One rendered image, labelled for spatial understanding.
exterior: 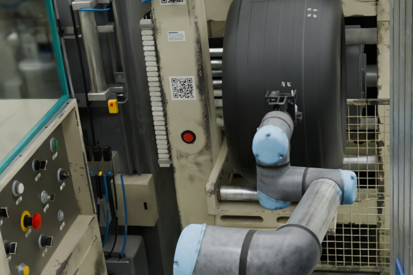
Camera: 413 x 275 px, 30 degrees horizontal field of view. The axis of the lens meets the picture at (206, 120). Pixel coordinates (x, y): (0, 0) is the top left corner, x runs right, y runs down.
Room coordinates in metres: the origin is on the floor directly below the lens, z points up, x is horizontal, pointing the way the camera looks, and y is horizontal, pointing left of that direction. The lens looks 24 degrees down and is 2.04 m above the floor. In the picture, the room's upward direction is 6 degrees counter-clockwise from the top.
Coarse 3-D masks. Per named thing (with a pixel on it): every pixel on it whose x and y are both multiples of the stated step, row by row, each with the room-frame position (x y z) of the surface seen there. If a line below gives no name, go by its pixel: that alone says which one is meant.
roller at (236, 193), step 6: (222, 186) 2.03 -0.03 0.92; (228, 186) 2.03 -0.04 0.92; (234, 186) 2.02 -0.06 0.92; (240, 186) 2.02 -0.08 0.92; (246, 186) 2.01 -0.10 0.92; (252, 186) 2.01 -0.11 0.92; (222, 192) 2.01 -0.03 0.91; (228, 192) 2.01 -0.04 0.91; (234, 192) 2.00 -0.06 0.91; (240, 192) 2.00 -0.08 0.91; (246, 192) 2.00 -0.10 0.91; (252, 192) 1.99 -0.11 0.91; (222, 198) 2.01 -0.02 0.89; (228, 198) 2.01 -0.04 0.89; (234, 198) 2.00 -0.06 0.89; (240, 198) 2.00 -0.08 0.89; (246, 198) 1.99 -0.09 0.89; (252, 198) 1.99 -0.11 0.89; (258, 198) 1.98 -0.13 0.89
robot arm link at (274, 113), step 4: (272, 112) 1.62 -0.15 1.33; (276, 112) 1.61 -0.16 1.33; (280, 112) 1.61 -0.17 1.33; (264, 116) 1.63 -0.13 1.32; (268, 116) 1.60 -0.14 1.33; (272, 116) 1.59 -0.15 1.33; (276, 116) 1.59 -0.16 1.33; (280, 116) 1.59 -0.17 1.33; (284, 116) 1.60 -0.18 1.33; (288, 116) 1.61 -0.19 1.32; (288, 120) 1.59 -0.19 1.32; (292, 124) 1.60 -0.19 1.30; (292, 128) 1.59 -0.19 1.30; (292, 132) 1.59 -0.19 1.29
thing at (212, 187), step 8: (224, 144) 2.26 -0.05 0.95; (224, 152) 2.20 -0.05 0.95; (216, 160) 2.15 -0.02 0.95; (224, 160) 2.15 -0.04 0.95; (216, 168) 2.10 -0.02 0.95; (224, 168) 2.14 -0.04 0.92; (232, 168) 2.26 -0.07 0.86; (216, 176) 2.05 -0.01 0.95; (224, 176) 2.13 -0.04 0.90; (208, 184) 2.00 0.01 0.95; (216, 184) 2.02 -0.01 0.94; (224, 184) 2.12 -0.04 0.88; (208, 192) 1.98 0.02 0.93; (216, 192) 2.01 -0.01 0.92; (208, 200) 1.98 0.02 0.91; (216, 200) 2.00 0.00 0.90; (208, 208) 1.98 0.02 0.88; (216, 208) 1.99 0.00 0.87
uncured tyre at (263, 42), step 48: (240, 0) 2.08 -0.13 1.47; (288, 0) 2.02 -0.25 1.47; (336, 0) 2.06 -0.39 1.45; (240, 48) 1.92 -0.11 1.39; (288, 48) 1.89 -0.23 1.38; (336, 48) 1.91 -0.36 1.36; (240, 96) 1.86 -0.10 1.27; (336, 96) 1.85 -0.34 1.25; (240, 144) 1.86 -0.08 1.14; (336, 144) 1.84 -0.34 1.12
